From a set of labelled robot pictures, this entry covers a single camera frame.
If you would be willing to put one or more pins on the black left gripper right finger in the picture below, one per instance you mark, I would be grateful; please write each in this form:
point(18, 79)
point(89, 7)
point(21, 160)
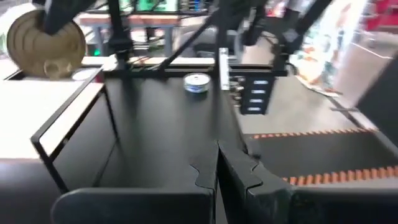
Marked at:
point(264, 205)

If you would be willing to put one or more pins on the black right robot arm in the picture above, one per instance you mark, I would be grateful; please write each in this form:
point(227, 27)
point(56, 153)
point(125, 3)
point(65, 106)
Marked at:
point(119, 31)

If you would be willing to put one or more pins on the blue label gold can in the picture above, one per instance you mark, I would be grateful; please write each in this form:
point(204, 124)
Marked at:
point(37, 53)

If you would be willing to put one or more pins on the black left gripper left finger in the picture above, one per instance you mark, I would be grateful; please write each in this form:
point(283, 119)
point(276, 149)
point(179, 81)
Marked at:
point(140, 208)

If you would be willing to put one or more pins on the orange striped floor tape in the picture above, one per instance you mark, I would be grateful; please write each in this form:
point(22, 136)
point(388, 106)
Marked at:
point(342, 176)
point(311, 133)

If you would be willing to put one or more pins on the wooden background table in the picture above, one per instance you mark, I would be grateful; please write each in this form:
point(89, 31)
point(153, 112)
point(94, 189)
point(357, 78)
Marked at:
point(140, 21)

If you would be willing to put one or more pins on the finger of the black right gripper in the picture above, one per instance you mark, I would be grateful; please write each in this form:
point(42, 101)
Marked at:
point(59, 15)

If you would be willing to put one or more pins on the blue white label can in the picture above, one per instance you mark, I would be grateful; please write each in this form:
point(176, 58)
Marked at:
point(196, 84)

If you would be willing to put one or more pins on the wooden shelf black metal frame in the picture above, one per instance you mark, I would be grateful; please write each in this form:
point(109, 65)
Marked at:
point(31, 109)

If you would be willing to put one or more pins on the black power strip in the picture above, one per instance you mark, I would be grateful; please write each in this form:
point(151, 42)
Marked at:
point(248, 105)

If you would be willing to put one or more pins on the silver edge bracket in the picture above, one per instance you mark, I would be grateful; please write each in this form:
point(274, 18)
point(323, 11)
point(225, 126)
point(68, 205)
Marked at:
point(224, 68)

